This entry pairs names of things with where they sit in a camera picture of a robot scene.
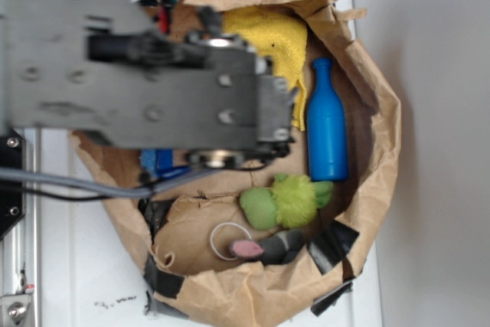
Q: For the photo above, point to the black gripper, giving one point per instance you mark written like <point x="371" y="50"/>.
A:
<point x="235" y="109"/>

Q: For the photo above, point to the blue sponge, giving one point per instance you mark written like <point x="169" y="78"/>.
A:
<point x="155" y="161"/>

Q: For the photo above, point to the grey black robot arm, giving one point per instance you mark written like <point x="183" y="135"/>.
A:
<point x="103" y="67"/>

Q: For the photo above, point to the blue plastic bottle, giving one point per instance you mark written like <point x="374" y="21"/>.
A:
<point x="326" y="128"/>

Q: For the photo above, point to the yellow cloth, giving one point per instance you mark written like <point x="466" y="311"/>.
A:
<point x="280" y="36"/>

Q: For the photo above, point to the green plush toy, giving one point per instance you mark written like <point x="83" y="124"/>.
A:
<point x="292" y="201"/>

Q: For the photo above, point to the brown paper bag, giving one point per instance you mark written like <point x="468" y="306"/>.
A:
<point x="185" y="274"/>

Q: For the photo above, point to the grey plush mouse toy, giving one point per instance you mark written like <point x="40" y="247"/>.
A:
<point x="279" y="249"/>

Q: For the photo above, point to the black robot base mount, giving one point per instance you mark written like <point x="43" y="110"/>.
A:
<point x="12" y="197"/>

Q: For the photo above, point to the aluminium rail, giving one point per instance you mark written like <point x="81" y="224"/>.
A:
<point x="20" y="260"/>

